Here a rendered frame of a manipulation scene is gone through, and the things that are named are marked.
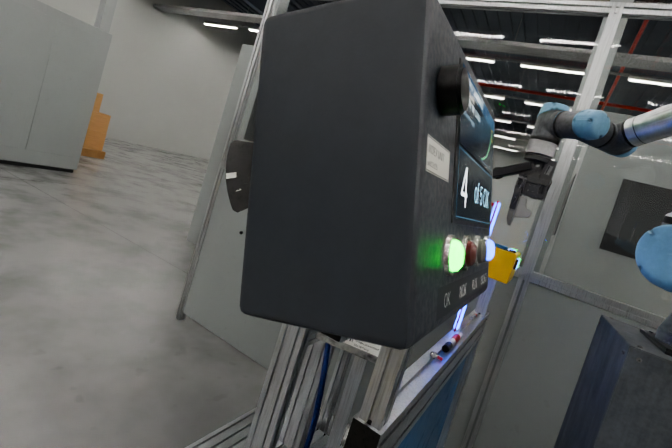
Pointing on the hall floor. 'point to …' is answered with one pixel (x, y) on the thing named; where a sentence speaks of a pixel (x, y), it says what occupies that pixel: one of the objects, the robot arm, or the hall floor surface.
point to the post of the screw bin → (346, 402)
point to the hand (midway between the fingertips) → (507, 220)
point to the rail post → (457, 396)
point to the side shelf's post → (333, 390)
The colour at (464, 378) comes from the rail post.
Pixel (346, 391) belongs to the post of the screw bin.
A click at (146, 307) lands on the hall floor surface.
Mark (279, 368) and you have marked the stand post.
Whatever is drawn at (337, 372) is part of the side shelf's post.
